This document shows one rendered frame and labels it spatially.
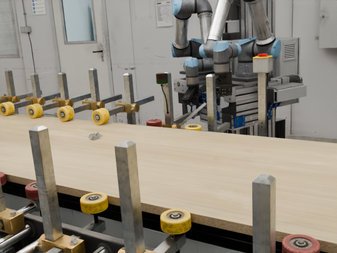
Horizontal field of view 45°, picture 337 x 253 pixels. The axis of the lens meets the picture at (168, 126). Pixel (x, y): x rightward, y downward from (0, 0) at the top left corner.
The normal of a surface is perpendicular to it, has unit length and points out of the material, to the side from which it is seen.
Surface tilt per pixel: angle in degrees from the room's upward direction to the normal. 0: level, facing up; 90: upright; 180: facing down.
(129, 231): 90
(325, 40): 90
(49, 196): 90
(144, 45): 90
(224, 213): 0
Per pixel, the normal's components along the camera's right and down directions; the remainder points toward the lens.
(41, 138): 0.86, 0.07
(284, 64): 0.54, 0.18
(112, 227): -0.51, 0.25
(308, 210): -0.06, -0.97
